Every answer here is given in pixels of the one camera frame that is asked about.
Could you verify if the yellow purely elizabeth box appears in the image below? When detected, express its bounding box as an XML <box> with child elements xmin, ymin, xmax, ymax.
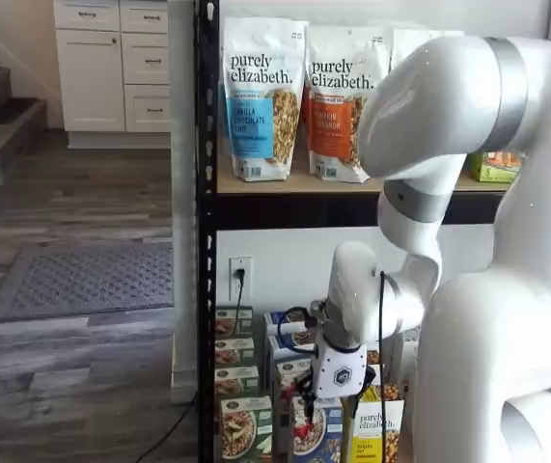
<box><xmin>366</xmin><ymin>347</ymin><xmax>383</xmax><ymax>386</ymax></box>
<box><xmin>344</xmin><ymin>382</ymin><xmax>406</xmax><ymax>463</ymax></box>

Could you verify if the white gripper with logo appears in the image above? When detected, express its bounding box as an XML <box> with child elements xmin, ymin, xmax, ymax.
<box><xmin>297</xmin><ymin>342</ymin><xmax>375</xmax><ymax>422</ymax></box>

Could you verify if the white kitchen cabinet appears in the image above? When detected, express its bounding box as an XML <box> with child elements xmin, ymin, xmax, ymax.
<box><xmin>53</xmin><ymin>0</ymin><xmax>172</xmax><ymax>149</ymax></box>

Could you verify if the black metal shelf rack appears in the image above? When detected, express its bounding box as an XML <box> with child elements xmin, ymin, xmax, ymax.
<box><xmin>196</xmin><ymin>0</ymin><xmax>527</xmax><ymax>463</ymax></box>

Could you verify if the white wall outlet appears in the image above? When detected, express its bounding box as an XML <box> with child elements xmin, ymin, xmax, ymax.
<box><xmin>228</xmin><ymin>256</ymin><xmax>254</xmax><ymax>303</ymax></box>

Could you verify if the grey floor mat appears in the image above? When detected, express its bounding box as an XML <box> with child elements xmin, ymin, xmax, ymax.
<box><xmin>0</xmin><ymin>240</ymin><xmax>177</xmax><ymax>325</ymax></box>

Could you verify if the thin black power cord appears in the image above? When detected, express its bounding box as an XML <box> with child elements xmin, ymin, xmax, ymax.
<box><xmin>134</xmin><ymin>389</ymin><xmax>199</xmax><ymax>463</ymax></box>

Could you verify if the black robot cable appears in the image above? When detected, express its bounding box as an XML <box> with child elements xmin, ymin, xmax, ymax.
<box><xmin>277</xmin><ymin>270</ymin><xmax>388</xmax><ymax>401</ymax></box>

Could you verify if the green Bobo's apple pie box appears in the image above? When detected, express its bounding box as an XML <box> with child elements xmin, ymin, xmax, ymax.
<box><xmin>469</xmin><ymin>150</ymin><xmax>528</xmax><ymax>184</ymax></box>

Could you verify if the granola bag red label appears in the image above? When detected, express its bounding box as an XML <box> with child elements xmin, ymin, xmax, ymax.
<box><xmin>392</xmin><ymin>27</ymin><xmax>465</xmax><ymax>73</ymax></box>

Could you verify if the green granola box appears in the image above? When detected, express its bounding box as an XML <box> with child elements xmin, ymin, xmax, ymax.
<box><xmin>214</xmin><ymin>305</ymin><xmax>255</xmax><ymax>340</ymax></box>
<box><xmin>214</xmin><ymin>337</ymin><xmax>257</xmax><ymax>368</ymax></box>
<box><xmin>219</xmin><ymin>395</ymin><xmax>274</xmax><ymax>463</ymax></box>
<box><xmin>214</xmin><ymin>366</ymin><xmax>261</xmax><ymax>399</ymax></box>

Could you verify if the black wall plug cable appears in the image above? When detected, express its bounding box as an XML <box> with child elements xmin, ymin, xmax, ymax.
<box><xmin>234</xmin><ymin>267</ymin><xmax>248</xmax><ymax>310</ymax></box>

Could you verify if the granola bag blue label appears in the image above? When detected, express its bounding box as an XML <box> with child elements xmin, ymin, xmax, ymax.
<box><xmin>222</xmin><ymin>16</ymin><xmax>312</xmax><ymax>183</ymax></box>

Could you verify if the granola bag orange label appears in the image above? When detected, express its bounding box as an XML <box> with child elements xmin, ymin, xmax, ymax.
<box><xmin>305</xmin><ymin>24</ymin><xmax>397</xmax><ymax>185</ymax></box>

